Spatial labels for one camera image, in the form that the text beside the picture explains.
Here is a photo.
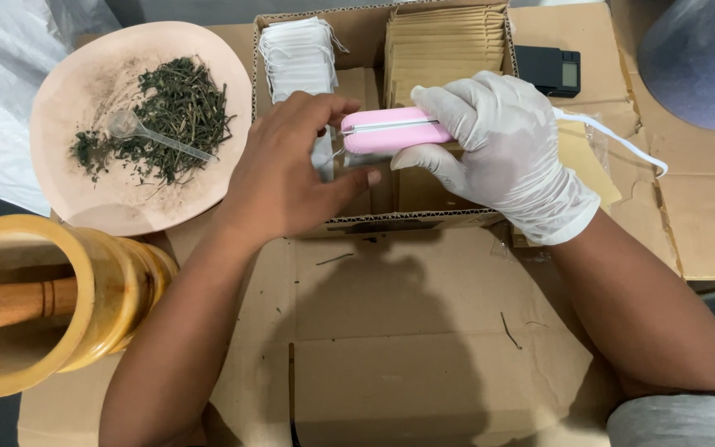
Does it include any person's left hand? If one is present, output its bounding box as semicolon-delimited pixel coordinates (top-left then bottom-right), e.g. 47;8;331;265
218;91;383;249

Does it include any person's right hand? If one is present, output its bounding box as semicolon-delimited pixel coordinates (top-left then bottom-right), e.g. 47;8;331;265
390;70;602;246

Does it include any white filter tea bag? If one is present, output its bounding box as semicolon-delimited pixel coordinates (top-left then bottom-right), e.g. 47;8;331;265
311;124;389;183

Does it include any pink handheld heat sealer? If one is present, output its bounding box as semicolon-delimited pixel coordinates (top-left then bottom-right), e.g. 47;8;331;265
340;106;458;156

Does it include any black digital pocket scale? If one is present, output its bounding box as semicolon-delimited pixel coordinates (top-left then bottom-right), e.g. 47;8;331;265
514;45;582;99

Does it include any stack of white filter bags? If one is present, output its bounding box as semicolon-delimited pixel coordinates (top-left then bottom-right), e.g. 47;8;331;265
258;17;350;104

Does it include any pile of dried green herbs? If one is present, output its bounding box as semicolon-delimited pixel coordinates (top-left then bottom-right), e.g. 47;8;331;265
71;56;237;187

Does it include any open cardboard box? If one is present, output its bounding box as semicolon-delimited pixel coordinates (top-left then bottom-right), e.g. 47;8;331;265
251;0;520;240

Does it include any stack of brown paper envelopes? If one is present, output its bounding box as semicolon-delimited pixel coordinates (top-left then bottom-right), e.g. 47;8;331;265
384;3;509;109

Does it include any clear plastic spoon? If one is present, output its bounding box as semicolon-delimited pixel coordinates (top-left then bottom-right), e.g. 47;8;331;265
107;110;220;164

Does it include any yellow stone mortar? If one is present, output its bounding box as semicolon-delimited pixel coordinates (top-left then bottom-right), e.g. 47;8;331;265
0;214;180;398

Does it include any flattened cardboard sheet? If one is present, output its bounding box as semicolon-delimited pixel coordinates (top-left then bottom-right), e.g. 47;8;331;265
17;211;622;447

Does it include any pink round plate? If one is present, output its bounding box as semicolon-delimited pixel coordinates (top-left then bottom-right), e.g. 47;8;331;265
30;22;254;237

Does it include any grey-blue round container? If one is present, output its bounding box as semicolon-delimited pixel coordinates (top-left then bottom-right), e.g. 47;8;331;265
637;0;715;131

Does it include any white plastic sheet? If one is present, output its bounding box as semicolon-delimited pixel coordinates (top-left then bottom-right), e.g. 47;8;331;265
0;0;122;217

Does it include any wooden pestle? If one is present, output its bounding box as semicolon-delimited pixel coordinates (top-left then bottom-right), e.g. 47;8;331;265
0;277;79;338

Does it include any grey sleeve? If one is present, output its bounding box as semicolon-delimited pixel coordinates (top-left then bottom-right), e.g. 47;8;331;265
606;391;715;447

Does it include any white sealer cable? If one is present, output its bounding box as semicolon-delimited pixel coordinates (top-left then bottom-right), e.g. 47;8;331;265
553;107;669;180

